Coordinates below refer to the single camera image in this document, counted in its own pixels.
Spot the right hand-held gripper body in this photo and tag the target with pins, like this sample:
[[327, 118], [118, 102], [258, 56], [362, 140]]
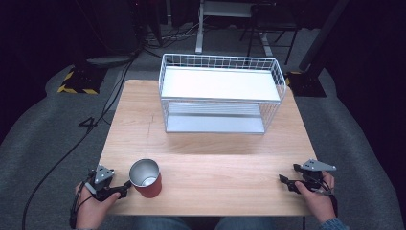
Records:
[[314, 166]]

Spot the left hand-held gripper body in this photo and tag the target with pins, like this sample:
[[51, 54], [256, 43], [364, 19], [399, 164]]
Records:
[[102, 175]]

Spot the red cup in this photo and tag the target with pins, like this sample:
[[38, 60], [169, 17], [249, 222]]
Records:
[[150, 190]]

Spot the person's right hand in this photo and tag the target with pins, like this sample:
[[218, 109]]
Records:
[[319, 204]]

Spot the person's left hand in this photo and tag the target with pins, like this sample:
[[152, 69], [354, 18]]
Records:
[[92, 211]]

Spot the person's left leg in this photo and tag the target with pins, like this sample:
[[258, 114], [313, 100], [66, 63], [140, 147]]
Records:
[[159, 224]]

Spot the person's leg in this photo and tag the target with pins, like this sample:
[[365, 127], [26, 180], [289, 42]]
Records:
[[159, 224], [245, 224]]

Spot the person's right leg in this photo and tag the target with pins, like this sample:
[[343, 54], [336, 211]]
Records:
[[245, 224]]

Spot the black stand with striped base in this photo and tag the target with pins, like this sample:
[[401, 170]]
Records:
[[308, 83], [83, 80]]

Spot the grey round stand base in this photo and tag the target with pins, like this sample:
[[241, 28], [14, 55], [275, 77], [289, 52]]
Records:
[[110, 60]]

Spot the black chair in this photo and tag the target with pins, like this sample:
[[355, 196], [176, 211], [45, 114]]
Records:
[[274, 22]]

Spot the white desk frame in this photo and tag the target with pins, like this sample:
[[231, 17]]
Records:
[[223, 9]]

